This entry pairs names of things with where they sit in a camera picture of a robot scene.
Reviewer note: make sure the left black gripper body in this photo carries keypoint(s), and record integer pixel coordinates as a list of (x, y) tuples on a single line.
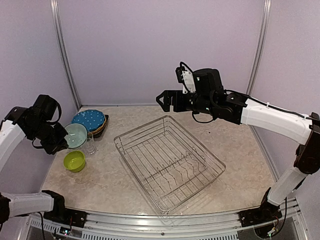
[(54, 138)]

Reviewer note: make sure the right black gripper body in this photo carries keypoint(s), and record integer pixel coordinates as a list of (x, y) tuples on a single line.
[(181, 105)]

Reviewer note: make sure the grey striped bowl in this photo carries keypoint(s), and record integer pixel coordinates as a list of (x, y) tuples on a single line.
[(76, 135)]

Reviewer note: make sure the green bowl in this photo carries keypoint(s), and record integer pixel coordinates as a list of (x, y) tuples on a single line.
[(74, 161)]

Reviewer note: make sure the clear glass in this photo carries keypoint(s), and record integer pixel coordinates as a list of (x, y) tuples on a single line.
[(89, 147)]

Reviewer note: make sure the blue polka dot plate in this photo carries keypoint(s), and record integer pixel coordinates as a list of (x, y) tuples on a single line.
[(91, 119)]

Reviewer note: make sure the black floral square plate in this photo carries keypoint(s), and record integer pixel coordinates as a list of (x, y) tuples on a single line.
[(103, 127)]

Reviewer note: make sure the yellow polka dot plate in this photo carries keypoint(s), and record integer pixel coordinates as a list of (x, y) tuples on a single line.
[(100, 127)]

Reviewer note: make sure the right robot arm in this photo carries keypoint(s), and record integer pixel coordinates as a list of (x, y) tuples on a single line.
[(239, 108)]

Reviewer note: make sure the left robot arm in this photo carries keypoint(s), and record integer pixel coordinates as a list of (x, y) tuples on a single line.
[(31, 123)]

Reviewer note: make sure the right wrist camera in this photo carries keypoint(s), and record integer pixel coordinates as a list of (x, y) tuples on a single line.
[(202, 81)]

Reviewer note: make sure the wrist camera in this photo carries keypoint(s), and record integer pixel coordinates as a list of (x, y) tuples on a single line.
[(45, 107), (202, 81)]

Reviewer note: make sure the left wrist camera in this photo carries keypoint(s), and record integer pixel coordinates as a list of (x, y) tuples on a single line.
[(45, 107)]

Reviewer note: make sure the metal wire dish rack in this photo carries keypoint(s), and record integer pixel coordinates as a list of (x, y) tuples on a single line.
[(170, 164)]

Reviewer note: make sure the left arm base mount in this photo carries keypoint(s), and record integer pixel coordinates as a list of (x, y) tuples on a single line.
[(66, 215)]

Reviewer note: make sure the left frame post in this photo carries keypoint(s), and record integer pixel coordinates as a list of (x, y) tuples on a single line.
[(54, 5)]

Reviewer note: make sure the frame post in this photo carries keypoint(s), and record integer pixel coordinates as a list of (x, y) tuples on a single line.
[(260, 46), (54, 5)]

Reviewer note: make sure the aluminium front rail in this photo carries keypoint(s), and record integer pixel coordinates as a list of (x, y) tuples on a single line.
[(111, 226)]

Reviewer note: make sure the right frame post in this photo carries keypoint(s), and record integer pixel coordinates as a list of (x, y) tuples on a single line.
[(260, 46)]

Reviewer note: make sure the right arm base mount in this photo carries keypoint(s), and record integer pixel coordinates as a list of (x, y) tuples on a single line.
[(264, 213)]

